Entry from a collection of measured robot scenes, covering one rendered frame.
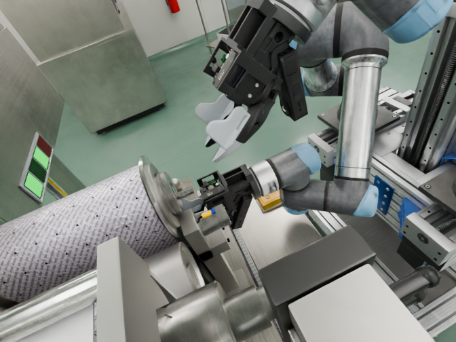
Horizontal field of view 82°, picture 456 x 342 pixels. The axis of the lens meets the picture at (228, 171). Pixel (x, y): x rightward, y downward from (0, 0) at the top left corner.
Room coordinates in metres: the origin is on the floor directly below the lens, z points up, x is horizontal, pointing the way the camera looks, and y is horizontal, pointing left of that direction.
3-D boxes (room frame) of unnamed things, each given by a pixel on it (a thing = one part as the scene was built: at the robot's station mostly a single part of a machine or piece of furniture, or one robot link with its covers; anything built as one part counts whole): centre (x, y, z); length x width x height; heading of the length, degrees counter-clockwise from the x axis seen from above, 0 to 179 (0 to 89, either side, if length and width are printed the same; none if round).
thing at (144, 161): (0.31, 0.12, 1.25); 0.15 x 0.01 x 0.15; 7
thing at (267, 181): (0.39, -0.07, 1.11); 0.08 x 0.05 x 0.08; 7
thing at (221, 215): (0.29, 0.04, 1.18); 0.04 x 0.02 x 0.04; 7
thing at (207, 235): (0.28, 0.07, 1.05); 0.06 x 0.05 x 0.31; 97
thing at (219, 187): (0.39, 0.01, 1.12); 0.12 x 0.08 x 0.09; 97
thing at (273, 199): (0.50, -0.09, 0.91); 0.07 x 0.07 x 0.02; 7
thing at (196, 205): (0.39, 0.12, 1.11); 0.09 x 0.03 x 0.06; 96
